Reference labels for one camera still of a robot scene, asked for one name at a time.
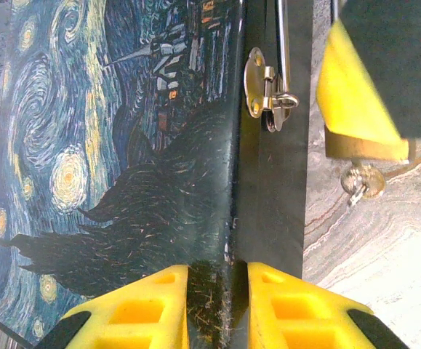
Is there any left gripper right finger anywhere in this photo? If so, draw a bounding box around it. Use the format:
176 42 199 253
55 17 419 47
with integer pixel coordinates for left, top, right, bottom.
246 261 411 349

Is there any starry night painted box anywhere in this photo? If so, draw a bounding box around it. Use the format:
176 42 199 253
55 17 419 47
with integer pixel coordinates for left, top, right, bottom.
0 0 313 349

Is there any silver box latch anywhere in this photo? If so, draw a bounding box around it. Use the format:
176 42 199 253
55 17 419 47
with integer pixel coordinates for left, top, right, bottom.
244 47 300 133

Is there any yellow brass padlock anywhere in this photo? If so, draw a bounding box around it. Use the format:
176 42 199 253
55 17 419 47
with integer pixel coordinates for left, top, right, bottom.
275 0 411 164

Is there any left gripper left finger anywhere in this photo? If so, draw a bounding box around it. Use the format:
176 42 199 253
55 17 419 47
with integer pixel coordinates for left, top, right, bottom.
37 264 191 349

